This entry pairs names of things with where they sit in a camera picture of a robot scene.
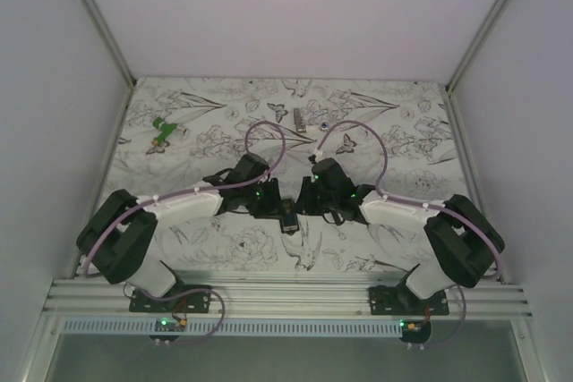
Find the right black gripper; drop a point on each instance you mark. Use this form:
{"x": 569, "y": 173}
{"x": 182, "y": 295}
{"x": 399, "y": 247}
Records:
{"x": 304, "y": 205}

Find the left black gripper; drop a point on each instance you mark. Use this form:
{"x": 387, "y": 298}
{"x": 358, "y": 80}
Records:
{"x": 272, "y": 207}

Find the black fuse box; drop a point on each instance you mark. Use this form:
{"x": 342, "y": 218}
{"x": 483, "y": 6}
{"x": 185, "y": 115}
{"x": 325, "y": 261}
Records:
{"x": 288, "y": 218}

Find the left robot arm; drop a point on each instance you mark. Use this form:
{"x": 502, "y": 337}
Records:
{"x": 117, "y": 238}

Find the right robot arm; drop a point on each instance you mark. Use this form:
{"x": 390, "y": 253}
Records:
{"x": 464, "y": 243}

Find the floral patterned table mat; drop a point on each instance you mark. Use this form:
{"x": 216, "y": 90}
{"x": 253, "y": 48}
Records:
{"x": 389, "y": 131}

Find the green plastic connector part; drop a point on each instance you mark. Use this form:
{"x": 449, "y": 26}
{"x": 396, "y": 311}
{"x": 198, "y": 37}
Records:
{"x": 164, "y": 128}

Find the left small circuit board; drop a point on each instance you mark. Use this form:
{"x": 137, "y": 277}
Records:
{"x": 166, "y": 330}

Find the small circuit board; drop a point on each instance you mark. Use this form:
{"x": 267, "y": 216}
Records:
{"x": 166, "y": 330}
{"x": 415, "y": 331}

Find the right small circuit board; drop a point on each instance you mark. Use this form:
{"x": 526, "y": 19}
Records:
{"x": 415, "y": 331}

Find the grey metal bracket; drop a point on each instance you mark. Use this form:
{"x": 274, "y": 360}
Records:
{"x": 300, "y": 124}

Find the aluminium front rail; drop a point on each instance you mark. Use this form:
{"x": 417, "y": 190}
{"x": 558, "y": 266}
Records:
{"x": 299, "y": 299}

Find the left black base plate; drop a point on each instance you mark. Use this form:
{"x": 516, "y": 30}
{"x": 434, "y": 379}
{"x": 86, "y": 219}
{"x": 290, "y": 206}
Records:
{"x": 180, "y": 299}

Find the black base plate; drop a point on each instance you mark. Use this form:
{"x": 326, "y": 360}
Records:
{"x": 180, "y": 299}
{"x": 399, "y": 301}

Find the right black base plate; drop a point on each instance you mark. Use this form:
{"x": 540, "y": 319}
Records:
{"x": 399, "y": 301}

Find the white slotted cable duct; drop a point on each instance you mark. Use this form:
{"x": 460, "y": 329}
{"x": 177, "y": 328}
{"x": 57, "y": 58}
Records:
{"x": 266, "y": 327}

